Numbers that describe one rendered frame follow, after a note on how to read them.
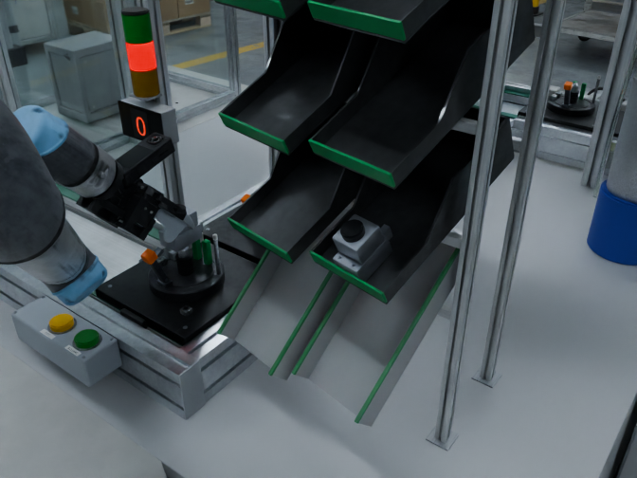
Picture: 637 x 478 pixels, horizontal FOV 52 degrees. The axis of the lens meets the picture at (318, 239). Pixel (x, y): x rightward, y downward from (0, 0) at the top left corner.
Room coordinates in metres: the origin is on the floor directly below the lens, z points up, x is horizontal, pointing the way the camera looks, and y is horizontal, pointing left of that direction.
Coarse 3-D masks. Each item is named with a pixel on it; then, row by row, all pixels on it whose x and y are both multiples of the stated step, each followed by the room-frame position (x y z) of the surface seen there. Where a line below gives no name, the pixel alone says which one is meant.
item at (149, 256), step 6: (144, 252) 0.93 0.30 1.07; (150, 252) 0.93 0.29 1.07; (156, 252) 0.94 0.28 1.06; (162, 252) 0.95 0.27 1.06; (144, 258) 0.92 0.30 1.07; (150, 258) 0.92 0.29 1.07; (156, 258) 0.93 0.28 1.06; (150, 264) 0.92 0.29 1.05; (156, 264) 0.94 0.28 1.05; (156, 270) 0.93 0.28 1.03; (162, 270) 0.94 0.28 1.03; (162, 276) 0.94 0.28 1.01
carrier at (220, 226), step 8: (224, 216) 1.23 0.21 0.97; (208, 224) 1.20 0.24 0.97; (216, 224) 1.20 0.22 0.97; (224, 224) 1.20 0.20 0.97; (208, 232) 1.16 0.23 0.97; (216, 232) 1.16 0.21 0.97; (224, 232) 1.16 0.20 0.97; (232, 232) 1.16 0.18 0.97; (240, 232) 1.17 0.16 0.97; (224, 240) 1.13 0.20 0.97; (232, 240) 1.13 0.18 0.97; (240, 240) 1.13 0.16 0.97; (248, 240) 1.13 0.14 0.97; (224, 248) 1.12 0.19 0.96; (232, 248) 1.11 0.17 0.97; (240, 248) 1.10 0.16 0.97; (248, 248) 1.10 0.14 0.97; (256, 248) 1.10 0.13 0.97; (264, 248) 1.10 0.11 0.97; (248, 256) 1.08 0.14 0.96; (256, 256) 1.07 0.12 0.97
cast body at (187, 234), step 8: (184, 208) 0.99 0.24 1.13; (192, 216) 0.99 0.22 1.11; (200, 224) 1.01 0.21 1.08; (160, 232) 0.98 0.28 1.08; (184, 232) 0.98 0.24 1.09; (192, 232) 0.99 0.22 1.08; (200, 232) 1.00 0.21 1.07; (160, 240) 0.98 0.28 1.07; (176, 240) 0.96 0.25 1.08; (184, 240) 0.97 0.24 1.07; (192, 240) 0.99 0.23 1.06; (176, 248) 0.96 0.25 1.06
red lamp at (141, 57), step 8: (128, 48) 1.18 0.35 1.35; (136, 48) 1.18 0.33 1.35; (144, 48) 1.18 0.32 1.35; (152, 48) 1.19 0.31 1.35; (128, 56) 1.19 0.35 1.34; (136, 56) 1.18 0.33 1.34; (144, 56) 1.18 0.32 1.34; (152, 56) 1.19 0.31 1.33; (136, 64) 1.18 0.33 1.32; (144, 64) 1.18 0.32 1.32; (152, 64) 1.19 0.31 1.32
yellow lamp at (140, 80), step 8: (136, 72) 1.18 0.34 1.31; (144, 72) 1.18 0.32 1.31; (152, 72) 1.19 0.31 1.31; (136, 80) 1.18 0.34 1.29; (144, 80) 1.18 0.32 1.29; (152, 80) 1.19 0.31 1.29; (136, 88) 1.18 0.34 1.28; (144, 88) 1.18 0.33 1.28; (152, 88) 1.18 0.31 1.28; (136, 96) 1.18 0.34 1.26; (144, 96) 1.18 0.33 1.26; (152, 96) 1.18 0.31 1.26
